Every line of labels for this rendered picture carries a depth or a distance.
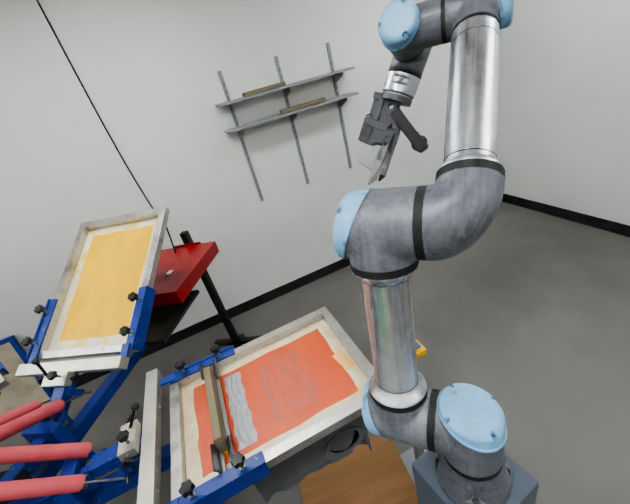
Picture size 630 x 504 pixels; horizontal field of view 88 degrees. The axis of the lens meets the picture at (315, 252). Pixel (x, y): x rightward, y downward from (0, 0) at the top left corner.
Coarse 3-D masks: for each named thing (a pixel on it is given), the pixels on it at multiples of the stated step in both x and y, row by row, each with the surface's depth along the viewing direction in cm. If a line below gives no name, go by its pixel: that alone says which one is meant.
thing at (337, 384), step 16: (320, 368) 137; (336, 368) 135; (320, 384) 130; (336, 384) 129; (352, 384) 127; (256, 400) 131; (320, 400) 124; (336, 400) 123; (256, 416) 125; (272, 416) 123; (288, 416) 122; (304, 416) 120; (208, 432) 124; (272, 432) 118; (208, 448) 118; (208, 464) 113
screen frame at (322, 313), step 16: (304, 320) 160; (272, 336) 156; (336, 336) 150; (240, 352) 152; (352, 352) 136; (368, 368) 127; (176, 384) 144; (176, 400) 136; (176, 416) 129; (336, 416) 113; (352, 416) 114; (176, 432) 123; (304, 432) 111; (320, 432) 110; (176, 448) 117; (272, 448) 109; (288, 448) 108; (176, 464) 112; (272, 464) 107; (176, 480) 107; (176, 496) 103
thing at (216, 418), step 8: (208, 368) 138; (208, 376) 134; (208, 384) 130; (216, 384) 137; (208, 392) 127; (216, 392) 130; (208, 400) 123; (216, 400) 124; (216, 408) 120; (216, 416) 116; (216, 424) 114; (216, 432) 111; (224, 432) 116; (216, 440) 109; (224, 440) 111; (224, 448) 112
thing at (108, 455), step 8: (112, 448) 117; (96, 456) 116; (104, 456) 115; (112, 456) 115; (136, 456) 117; (96, 464) 113; (104, 464) 113; (112, 464) 114; (96, 472) 113; (104, 472) 114
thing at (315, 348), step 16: (304, 336) 156; (320, 336) 153; (272, 352) 152; (304, 352) 147; (320, 352) 145; (240, 368) 148; (224, 384) 142; (256, 384) 138; (224, 400) 135; (208, 416) 130
